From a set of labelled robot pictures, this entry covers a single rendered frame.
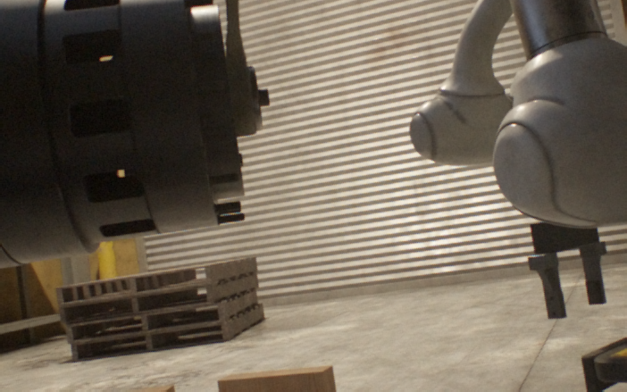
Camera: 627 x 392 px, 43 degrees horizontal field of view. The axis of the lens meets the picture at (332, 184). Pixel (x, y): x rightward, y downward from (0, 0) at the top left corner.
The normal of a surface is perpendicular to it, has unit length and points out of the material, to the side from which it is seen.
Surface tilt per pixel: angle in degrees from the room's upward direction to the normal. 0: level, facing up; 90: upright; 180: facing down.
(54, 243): 155
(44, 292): 90
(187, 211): 151
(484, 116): 104
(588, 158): 96
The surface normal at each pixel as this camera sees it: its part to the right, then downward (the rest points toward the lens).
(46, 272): 0.93, -0.16
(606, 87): 0.14, -0.34
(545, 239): -0.71, 0.06
